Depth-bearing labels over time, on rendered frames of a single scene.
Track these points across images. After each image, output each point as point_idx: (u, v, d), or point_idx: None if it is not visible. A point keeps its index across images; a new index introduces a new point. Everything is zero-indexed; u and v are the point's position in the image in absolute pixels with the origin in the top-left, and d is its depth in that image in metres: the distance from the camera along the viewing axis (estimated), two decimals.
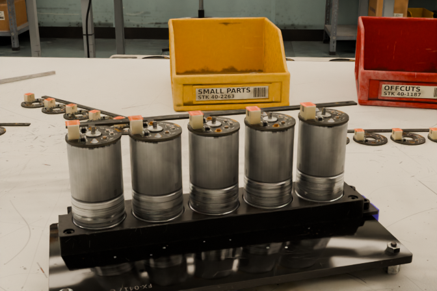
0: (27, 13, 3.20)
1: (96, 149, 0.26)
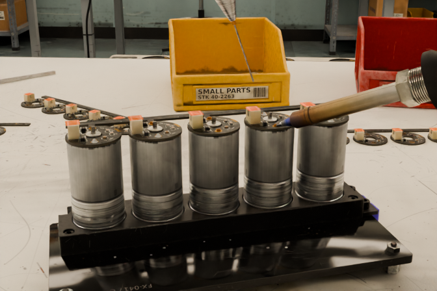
0: (27, 13, 3.20)
1: (96, 149, 0.26)
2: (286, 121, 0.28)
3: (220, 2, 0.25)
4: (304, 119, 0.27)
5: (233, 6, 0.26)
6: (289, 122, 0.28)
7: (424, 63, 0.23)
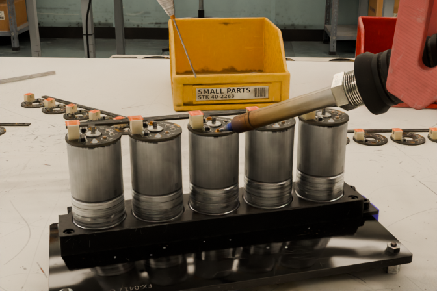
0: (27, 13, 3.20)
1: (96, 149, 0.26)
2: (228, 126, 0.27)
3: None
4: (244, 124, 0.26)
5: (171, 0, 0.25)
6: (231, 126, 0.27)
7: (357, 66, 0.22)
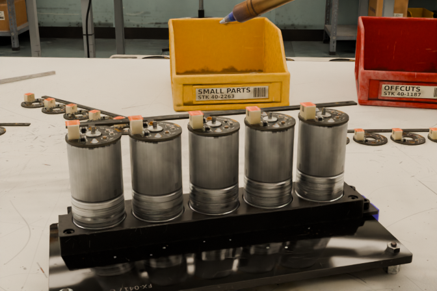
0: (27, 13, 3.20)
1: (96, 149, 0.26)
2: (229, 15, 0.25)
3: None
4: (247, 10, 0.25)
5: None
6: (233, 15, 0.25)
7: None
